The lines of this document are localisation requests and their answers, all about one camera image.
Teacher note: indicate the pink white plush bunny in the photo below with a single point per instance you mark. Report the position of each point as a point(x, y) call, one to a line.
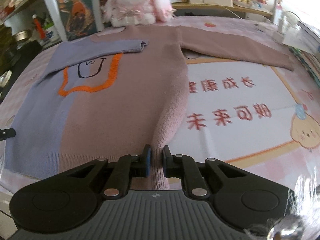
point(121, 13)

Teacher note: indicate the white plastic tub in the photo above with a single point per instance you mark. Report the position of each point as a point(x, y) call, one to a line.
point(51, 32)

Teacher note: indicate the metal bowl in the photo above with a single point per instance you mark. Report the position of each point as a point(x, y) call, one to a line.
point(22, 36)

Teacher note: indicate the pink checkered cartoon tablecloth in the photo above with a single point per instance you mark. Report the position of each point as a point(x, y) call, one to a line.
point(237, 111)

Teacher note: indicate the wooden shelf board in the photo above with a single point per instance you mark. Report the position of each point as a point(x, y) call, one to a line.
point(234, 8)

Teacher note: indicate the purple and pink knit sweater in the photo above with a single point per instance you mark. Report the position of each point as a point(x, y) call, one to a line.
point(107, 96)

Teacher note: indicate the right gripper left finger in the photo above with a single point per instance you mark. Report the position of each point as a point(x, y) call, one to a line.
point(127, 167)

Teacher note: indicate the stack of books at right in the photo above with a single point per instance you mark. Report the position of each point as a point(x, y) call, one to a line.
point(303, 42)

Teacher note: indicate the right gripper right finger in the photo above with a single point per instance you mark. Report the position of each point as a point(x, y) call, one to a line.
point(186, 169)

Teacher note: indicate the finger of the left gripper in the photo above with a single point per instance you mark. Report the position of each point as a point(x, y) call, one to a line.
point(7, 133)

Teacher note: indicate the dark illustrated book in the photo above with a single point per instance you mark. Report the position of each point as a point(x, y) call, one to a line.
point(77, 17)

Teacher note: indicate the red bottle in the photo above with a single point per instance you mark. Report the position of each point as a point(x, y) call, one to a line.
point(39, 27)

